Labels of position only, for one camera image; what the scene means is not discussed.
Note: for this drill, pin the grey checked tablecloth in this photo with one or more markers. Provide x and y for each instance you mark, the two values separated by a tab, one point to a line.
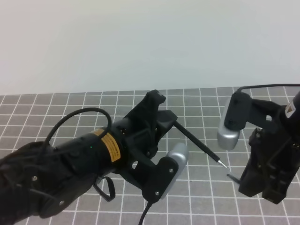
202	195

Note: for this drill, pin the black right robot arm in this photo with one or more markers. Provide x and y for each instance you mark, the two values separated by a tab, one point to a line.
275	155

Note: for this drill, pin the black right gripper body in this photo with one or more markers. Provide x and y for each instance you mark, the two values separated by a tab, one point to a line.
280	129

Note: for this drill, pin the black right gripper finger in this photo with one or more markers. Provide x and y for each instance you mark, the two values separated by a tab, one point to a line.
277	183
256	176

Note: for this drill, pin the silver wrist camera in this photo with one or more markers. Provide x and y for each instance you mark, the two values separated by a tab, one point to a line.
165	173
233	120

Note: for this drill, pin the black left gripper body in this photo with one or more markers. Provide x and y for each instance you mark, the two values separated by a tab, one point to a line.
137	139

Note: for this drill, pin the black pen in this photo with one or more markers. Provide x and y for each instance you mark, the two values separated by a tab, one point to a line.
199	144

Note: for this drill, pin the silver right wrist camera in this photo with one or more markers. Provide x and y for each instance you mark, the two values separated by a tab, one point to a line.
233	120

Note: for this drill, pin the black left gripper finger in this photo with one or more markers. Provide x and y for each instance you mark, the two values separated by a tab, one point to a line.
147	109
165	121

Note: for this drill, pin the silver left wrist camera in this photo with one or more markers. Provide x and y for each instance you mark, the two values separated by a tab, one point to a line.
165	173

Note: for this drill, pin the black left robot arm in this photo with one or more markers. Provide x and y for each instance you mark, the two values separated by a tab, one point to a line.
42	180

